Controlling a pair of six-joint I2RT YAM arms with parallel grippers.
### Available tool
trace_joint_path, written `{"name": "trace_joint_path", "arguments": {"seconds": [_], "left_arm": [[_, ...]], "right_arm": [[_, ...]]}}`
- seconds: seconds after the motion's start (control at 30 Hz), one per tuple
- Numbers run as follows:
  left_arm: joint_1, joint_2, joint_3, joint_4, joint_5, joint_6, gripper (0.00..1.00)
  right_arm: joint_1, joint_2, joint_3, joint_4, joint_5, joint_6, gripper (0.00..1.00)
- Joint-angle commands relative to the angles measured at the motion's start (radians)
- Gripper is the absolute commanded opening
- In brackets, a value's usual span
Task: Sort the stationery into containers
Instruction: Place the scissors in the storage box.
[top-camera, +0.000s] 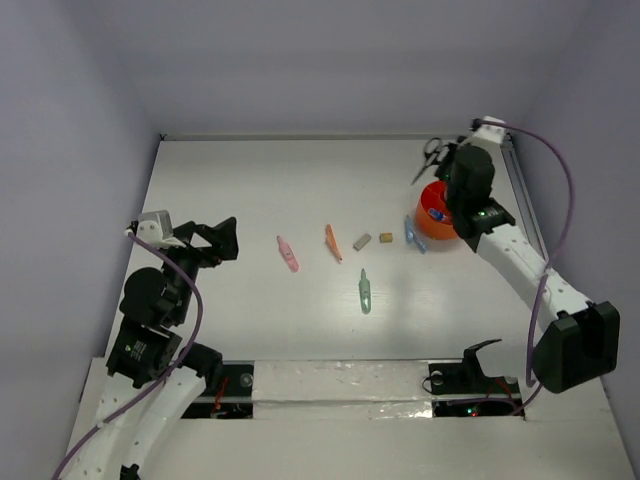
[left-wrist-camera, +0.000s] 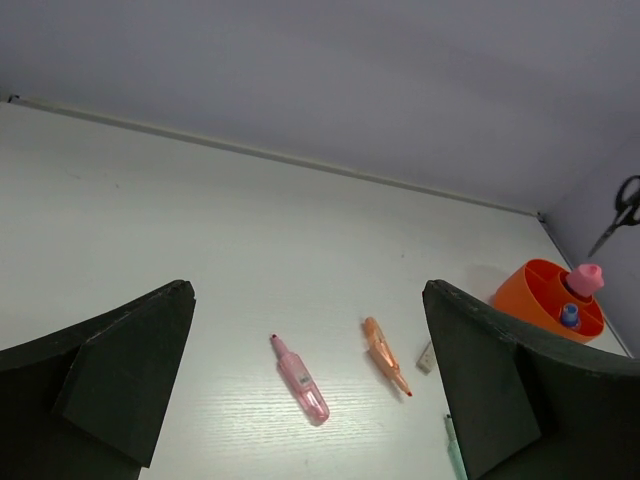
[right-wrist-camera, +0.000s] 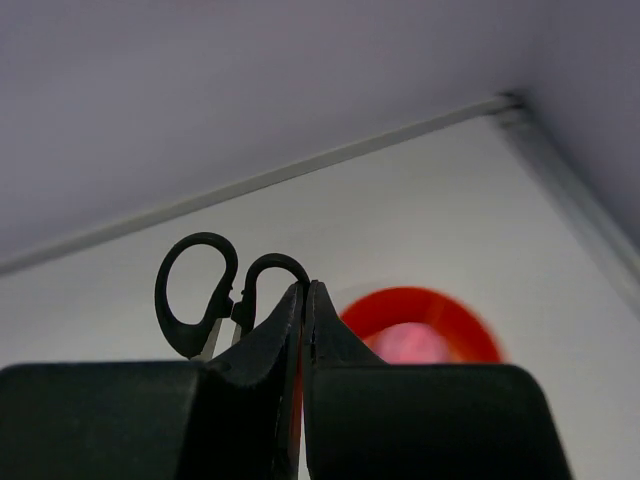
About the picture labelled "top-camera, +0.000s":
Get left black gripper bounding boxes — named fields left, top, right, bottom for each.
left=160, top=215, right=238, bottom=322

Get black scissors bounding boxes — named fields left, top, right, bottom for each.
left=411, top=137, right=444, bottom=185

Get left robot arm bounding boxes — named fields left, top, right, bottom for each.
left=53, top=210, right=239, bottom=479

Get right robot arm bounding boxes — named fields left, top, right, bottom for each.
left=436, top=142, right=620, bottom=394

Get orange round container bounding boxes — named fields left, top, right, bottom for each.
left=414, top=180, right=457, bottom=240

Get blue highlighter pen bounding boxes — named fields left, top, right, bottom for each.
left=404, top=215, right=427, bottom=254

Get pink highlighter pen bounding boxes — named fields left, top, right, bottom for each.
left=276, top=236, right=300, bottom=273

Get tan small eraser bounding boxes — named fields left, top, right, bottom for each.
left=379, top=232, right=393, bottom=243

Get grey eraser block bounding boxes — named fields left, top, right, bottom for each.
left=353, top=233, right=371, bottom=251

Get orange highlighter pen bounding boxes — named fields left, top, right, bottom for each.
left=325, top=224, right=343, bottom=263

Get green highlighter pen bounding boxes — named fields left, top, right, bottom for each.
left=358, top=269, right=372, bottom=314

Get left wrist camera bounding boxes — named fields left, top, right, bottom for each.
left=124, top=210, right=186, bottom=249

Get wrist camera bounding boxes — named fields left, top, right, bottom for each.
left=466, top=116, right=506, bottom=148
left=124, top=210, right=186, bottom=249

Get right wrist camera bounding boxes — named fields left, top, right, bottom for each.
left=466, top=116, right=506, bottom=148

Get aluminium rail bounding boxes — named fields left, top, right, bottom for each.
left=501, top=133, right=548, bottom=260

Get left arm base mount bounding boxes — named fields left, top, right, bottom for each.
left=182, top=362, right=254, bottom=420

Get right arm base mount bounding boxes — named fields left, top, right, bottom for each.
left=421, top=339, right=523, bottom=418

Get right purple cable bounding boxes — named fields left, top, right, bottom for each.
left=502, top=124, right=575, bottom=401

